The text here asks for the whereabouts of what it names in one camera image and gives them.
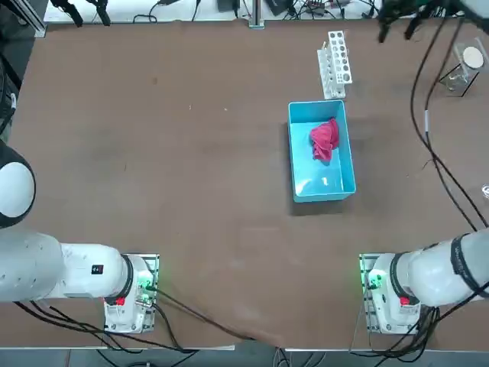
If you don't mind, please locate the pink rag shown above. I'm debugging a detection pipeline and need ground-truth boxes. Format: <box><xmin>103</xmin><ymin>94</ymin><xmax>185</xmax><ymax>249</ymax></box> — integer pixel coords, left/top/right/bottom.
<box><xmin>309</xmin><ymin>117</ymin><xmax>341</xmax><ymax>162</ymax></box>

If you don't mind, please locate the blue plastic storage box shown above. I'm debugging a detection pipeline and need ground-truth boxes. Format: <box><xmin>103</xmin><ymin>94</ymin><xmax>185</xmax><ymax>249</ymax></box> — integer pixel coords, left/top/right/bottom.
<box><xmin>287</xmin><ymin>99</ymin><xmax>358</xmax><ymax>204</ymax></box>

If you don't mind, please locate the aluminium frame post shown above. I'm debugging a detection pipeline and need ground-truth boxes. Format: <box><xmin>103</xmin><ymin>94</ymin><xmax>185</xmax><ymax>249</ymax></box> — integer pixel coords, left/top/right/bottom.
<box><xmin>248</xmin><ymin>0</ymin><xmax>265</xmax><ymax>30</ymax></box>

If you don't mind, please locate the white test tube rack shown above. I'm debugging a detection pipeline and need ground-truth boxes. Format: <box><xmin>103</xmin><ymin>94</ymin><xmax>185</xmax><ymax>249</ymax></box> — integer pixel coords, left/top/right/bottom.
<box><xmin>316</xmin><ymin>30</ymin><xmax>355</xmax><ymax>100</ymax></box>

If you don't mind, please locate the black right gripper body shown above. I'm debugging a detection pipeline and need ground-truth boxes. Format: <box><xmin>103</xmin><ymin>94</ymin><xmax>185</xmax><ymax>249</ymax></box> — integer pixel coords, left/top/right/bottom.
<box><xmin>381</xmin><ymin>0</ymin><xmax>460</xmax><ymax>15</ymax></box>

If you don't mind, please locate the black arm cable white sleeve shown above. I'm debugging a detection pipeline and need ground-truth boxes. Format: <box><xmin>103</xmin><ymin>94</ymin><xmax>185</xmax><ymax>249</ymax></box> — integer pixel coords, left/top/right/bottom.
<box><xmin>410</xmin><ymin>15</ymin><xmax>489</xmax><ymax>230</ymax></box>

